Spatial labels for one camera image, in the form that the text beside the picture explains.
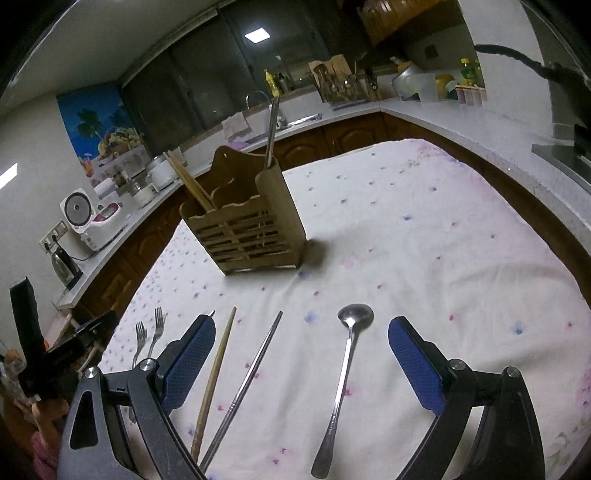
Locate white floral tablecloth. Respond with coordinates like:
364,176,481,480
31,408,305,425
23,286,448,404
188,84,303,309
100,140,590,479

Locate wooden chopstick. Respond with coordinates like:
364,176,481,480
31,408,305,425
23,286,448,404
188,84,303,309
190,307,237,461

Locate upper wooden wall cabinets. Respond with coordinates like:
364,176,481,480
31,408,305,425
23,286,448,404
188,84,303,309
358,0,449,45

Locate kitchen sink faucet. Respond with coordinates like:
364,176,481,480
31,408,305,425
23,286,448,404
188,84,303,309
245,90,270,115

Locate white red rice cooker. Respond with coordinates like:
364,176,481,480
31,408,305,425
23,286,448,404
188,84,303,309
60,189,127,252

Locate green yellow oil bottle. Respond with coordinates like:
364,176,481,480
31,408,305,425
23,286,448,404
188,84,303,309
461,57,482,87

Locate translucent plastic jug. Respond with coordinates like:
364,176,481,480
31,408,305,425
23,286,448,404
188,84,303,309
413,73,439,103

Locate wooden utensil holder box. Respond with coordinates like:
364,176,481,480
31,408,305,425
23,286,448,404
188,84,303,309
179,146,307,274

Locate steel fork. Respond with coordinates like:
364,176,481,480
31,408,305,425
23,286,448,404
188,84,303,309
147,307,165,358
131,321,147,368

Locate wall power socket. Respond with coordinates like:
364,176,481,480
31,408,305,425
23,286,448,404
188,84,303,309
39,220,68,253

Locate steel fork left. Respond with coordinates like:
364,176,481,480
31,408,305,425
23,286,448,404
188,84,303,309
131,321,147,368

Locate black wok with handle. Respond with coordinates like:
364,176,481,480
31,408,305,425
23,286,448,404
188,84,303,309
474,44,590,88

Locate steel fork right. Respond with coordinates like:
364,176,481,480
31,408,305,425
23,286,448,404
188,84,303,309
147,307,165,358

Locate white round rice cooker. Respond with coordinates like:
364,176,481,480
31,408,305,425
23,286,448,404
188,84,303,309
145,154,177,191

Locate steel chopsticks in holder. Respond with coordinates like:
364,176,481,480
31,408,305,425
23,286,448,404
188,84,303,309
263,97,280,170

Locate steel spoon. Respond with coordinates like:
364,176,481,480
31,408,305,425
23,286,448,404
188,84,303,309
311,303,375,479

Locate gas stove top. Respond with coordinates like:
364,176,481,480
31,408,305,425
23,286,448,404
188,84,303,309
532,125,591,194

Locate person's left hand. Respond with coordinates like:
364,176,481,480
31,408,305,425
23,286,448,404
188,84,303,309
31,399,69,451

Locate yellow bottle on windowsill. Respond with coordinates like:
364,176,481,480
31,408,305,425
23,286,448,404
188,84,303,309
264,69,281,98

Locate steel electric kettle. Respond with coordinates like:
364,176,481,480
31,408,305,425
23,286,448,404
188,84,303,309
51,245,82,291

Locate tropical fruit poster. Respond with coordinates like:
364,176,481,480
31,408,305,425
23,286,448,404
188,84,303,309
57,82,150,183

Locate wooden chopsticks in holder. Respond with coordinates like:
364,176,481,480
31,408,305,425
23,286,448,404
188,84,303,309
164,151,215,212

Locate dish rack with utensils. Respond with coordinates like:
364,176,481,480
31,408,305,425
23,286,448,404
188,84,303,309
308,54,369,110

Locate pink cloth on sink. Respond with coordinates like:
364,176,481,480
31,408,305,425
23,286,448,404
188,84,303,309
221,112,252,141

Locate steel chopstick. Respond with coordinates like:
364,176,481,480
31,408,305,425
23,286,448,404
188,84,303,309
199,310,283,474

